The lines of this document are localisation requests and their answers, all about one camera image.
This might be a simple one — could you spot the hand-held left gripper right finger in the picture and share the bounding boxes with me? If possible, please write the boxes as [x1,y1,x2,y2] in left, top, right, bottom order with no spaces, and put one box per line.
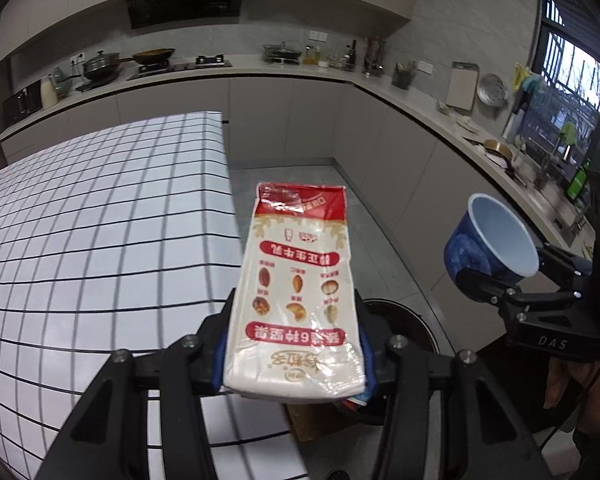
[352,290,553,480]

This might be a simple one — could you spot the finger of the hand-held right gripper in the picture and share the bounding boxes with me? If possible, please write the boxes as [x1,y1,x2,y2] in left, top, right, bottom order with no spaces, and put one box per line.
[532,242,593,286]
[452,267,528,308]

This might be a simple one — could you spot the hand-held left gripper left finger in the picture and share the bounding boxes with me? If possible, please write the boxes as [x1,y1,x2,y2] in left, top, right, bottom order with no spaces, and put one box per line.
[35,285,241,480]

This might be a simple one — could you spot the black round bin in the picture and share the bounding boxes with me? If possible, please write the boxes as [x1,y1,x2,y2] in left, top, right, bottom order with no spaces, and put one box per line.
[330,299,440,427]

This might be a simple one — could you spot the blue bowl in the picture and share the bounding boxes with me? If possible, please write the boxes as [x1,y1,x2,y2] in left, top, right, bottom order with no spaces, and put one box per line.
[442,193,540,291]

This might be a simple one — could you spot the red white snack packet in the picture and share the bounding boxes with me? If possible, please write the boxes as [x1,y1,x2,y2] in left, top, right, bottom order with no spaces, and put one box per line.
[222,182,368,403]

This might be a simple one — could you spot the person's right hand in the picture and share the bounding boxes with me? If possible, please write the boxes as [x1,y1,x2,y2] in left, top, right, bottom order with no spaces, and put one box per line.
[545,337,600,433]

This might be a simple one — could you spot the green bottle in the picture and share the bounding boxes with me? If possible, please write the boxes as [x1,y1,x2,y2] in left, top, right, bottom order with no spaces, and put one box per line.
[569,159,590,206]

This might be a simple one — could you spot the wooden stool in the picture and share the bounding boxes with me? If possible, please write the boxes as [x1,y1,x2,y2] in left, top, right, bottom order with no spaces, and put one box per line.
[282,402,366,443]

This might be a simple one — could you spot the steel faucet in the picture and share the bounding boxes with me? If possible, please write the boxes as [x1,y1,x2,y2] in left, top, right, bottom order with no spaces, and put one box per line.
[532,140,561,186]

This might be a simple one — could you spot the gold pot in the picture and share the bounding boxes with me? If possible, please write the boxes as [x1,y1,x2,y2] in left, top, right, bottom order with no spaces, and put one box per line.
[482,138,516,166]

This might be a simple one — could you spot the kitchen counter with cabinets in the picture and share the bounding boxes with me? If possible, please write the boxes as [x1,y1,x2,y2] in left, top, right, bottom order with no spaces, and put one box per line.
[0,55,600,351]

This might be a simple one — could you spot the white checked tablecloth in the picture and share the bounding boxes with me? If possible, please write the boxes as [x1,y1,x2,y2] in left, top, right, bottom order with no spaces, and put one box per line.
[0,110,301,480]

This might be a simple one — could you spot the round metal colander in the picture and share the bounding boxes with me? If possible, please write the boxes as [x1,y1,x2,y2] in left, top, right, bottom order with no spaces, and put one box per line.
[477,73,510,107]

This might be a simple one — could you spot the hanging yellow and blue cloths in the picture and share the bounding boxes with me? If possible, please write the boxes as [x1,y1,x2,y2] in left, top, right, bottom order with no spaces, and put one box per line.
[511,62,546,93]

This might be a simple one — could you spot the barred window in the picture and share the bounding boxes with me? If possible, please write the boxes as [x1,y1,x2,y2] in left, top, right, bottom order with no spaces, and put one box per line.
[505,0,600,171]

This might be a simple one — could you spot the white cutting board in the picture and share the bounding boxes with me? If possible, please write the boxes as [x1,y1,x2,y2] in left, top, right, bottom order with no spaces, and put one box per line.
[446,61,480,111]

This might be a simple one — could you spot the black knife holder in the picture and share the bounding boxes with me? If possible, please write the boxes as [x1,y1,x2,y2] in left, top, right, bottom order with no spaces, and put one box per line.
[392,60,418,91]

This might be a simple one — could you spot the steel utensil holder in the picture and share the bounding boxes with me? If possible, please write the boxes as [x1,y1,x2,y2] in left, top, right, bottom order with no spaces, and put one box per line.
[364,36,387,78]

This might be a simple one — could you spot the black gas stove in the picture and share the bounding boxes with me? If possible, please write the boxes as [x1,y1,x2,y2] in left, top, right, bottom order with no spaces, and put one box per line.
[127,55,233,81]

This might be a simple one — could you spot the black induction cooker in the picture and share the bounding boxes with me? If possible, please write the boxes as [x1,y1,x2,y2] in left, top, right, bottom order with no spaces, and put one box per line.
[75,77,126,92]

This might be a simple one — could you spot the steel pot with lid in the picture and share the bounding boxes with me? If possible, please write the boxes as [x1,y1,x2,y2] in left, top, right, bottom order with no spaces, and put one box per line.
[262,42,303,65]

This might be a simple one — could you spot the black wok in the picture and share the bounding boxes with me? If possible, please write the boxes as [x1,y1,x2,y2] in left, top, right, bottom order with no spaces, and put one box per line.
[131,48,177,66]

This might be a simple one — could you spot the white jug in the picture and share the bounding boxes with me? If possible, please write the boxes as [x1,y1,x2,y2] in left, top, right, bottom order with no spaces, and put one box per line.
[40,75,58,110]

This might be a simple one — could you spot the grey kettle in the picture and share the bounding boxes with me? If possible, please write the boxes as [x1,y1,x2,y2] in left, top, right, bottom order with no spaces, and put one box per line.
[51,67,74,98]

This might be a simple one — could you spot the black pot with lid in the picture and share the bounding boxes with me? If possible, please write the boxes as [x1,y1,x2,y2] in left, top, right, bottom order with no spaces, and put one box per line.
[81,50,122,82]

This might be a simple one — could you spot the black microwave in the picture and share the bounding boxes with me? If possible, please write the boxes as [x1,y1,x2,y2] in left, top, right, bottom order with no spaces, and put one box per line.
[2,87,43,127]

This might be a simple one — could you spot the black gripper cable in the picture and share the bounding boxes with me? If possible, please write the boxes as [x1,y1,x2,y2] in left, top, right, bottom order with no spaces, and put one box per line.
[532,360,600,453]

